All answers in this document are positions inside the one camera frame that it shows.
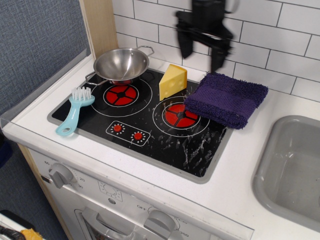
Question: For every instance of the silver metal pan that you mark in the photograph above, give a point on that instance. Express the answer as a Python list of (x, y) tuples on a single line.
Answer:
[(121, 66)]

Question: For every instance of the yellow toy cheese wedge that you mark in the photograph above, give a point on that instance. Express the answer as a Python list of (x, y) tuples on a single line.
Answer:
[(173, 81)]

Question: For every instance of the grey sink basin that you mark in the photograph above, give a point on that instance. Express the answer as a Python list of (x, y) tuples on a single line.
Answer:
[(287, 180)]

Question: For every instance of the light wooden side post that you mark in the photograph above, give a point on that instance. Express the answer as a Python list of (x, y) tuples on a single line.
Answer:
[(99, 21)]

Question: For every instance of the grey left oven knob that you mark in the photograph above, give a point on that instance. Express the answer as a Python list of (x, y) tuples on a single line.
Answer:
[(60, 175)]

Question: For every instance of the yellow cloth object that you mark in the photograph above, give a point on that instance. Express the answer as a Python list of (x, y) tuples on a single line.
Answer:
[(31, 234)]

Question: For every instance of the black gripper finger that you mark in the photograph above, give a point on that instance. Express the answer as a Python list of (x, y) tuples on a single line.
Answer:
[(185, 40), (218, 55)]

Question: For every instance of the black toy stove top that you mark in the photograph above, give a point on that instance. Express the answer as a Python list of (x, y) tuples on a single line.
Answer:
[(133, 120)]

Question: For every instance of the grey oven knob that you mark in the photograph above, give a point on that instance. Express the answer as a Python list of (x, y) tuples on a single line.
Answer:
[(160, 223), (60, 175)]

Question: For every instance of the white toy oven front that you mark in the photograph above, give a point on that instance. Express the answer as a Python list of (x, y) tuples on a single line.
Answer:
[(94, 210)]

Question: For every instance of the light blue dish brush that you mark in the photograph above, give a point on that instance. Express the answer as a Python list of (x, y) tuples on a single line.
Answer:
[(80, 97)]

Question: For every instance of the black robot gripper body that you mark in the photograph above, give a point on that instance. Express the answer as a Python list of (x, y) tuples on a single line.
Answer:
[(206, 21)]

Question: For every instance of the purple towel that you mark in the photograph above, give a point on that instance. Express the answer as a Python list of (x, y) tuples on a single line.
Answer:
[(226, 100)]

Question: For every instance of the grey right oven knob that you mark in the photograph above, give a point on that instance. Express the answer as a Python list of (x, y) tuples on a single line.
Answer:
[(160, 223)]

